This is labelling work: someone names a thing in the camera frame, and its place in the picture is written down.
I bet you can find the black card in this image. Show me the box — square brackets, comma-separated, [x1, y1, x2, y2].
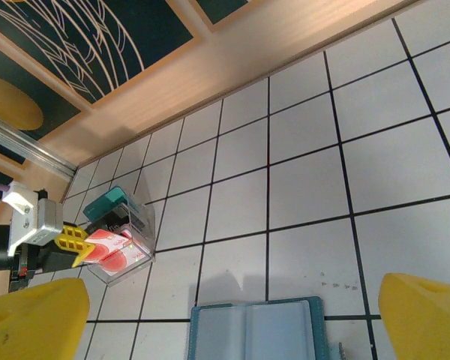
[89, 208, 136, 236]

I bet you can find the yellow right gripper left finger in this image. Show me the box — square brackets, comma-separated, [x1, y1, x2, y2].
[0, 277, 91, 360]

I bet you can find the clear plastic card box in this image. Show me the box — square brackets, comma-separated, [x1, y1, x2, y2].
[82, 186, 157, 289]

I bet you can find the red and white card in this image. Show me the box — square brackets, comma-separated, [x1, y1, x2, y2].
[97, 239, 152, 279]
[85, 229, 134, 263]

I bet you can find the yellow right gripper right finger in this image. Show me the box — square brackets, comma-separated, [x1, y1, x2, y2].
[378, 272, 450, 360]

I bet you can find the teal card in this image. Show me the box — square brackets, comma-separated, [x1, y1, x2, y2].
[82, 186, 131, 223]

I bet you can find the aluminium corner post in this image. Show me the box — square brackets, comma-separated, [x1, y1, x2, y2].
[0, 110, 78, 181]

